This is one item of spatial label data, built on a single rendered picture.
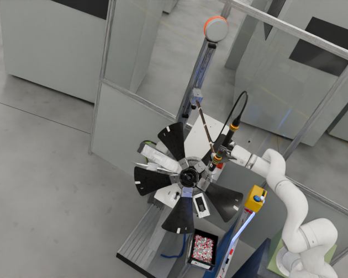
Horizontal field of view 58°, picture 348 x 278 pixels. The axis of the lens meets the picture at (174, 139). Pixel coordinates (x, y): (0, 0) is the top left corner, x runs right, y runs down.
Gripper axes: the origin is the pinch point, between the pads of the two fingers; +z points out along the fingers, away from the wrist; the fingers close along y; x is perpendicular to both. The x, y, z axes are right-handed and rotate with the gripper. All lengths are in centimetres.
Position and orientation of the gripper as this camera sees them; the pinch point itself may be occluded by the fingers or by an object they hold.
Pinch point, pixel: (223, 146)
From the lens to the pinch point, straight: 176.4
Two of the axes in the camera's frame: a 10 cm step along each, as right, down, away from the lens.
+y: 4.3, -5.1, 7.5
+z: -8.6, -4.8, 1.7
